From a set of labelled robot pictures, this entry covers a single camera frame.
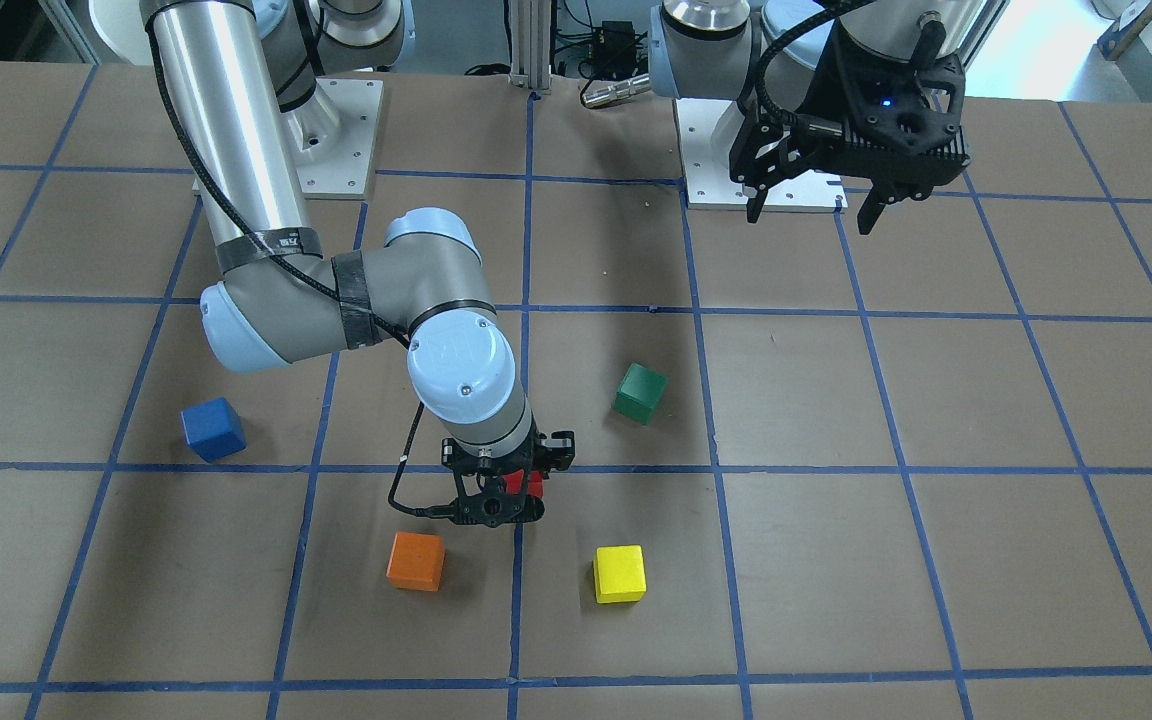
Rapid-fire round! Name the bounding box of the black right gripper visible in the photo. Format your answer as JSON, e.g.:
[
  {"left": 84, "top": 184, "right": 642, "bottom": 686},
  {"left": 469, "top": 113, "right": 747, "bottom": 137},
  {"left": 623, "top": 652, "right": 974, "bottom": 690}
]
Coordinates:
[{"left": 439, "top": 429, "right": 576, "bottom": 528}]

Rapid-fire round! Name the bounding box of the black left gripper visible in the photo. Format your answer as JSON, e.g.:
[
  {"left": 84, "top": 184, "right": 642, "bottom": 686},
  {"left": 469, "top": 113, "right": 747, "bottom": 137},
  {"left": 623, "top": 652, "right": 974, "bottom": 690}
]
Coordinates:
[{"left": 730, "top": 26, "right": 972, "bottom": 236}]

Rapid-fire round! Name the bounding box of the red wooden cube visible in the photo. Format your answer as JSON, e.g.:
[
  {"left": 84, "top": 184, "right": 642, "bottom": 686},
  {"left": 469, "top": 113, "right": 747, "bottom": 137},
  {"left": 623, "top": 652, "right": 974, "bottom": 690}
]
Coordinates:
[{"left": 502, "top": 470, "right": 547, "bottom": 498}]

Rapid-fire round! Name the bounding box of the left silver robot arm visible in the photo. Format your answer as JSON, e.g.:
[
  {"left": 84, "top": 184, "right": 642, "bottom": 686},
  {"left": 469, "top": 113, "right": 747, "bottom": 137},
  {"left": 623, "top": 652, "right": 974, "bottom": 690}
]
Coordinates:
[{"left": 647, "top": 1, "right": 983, "bottom": 234}]

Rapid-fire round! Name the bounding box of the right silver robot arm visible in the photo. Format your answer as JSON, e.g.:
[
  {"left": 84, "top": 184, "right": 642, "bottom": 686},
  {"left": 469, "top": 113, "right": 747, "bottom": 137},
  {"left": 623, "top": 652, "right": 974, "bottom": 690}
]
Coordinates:
[{"left": 141, "top": 1, "right": 575, "bottom": 526}]

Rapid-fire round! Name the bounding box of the orange wooden cube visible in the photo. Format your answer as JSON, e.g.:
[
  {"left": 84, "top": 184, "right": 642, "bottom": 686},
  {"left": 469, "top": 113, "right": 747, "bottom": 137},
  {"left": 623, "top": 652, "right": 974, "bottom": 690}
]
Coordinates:
[{"left": 385, "top": 530, "right": 445, "bottom": 592}]

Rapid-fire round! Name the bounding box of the yellow wooden cube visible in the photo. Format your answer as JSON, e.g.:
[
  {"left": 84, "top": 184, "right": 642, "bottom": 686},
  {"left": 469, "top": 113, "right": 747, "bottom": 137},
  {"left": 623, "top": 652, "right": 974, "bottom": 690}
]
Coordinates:
[{"left": 593, "top": 544, "right": 646, "bottom": 602}]

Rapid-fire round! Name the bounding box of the green wooden cube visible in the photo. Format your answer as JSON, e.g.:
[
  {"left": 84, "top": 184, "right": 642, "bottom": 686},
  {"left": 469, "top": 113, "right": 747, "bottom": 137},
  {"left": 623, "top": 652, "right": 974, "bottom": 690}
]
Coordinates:
[{"left": 612, "top": 363, "right": 668, "bottom": 425}]

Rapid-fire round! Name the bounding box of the blue wooden cube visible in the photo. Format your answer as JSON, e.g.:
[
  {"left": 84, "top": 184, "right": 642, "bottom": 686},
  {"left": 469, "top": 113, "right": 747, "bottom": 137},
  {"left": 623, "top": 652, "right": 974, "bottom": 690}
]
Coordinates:
[{"left": 180, "top": 397, "right": 247, "bottom": 462}]

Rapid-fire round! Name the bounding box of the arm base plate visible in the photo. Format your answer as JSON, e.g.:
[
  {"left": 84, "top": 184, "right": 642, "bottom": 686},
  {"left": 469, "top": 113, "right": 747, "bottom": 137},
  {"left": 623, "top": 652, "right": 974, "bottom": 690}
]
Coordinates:
[
  {"left": 672, "top": 94, "right": 847, "bottom": 215},
  {"left": 191, "top": 78, "right": 384, "bottom": 199}
]

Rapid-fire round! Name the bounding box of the aluminium frame post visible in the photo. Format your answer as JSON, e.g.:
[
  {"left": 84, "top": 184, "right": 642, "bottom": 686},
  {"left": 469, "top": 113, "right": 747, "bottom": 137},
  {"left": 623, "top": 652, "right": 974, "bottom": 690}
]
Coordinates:
[{"left": 505, "top": 0, "right": 556, "bottom": 94}]

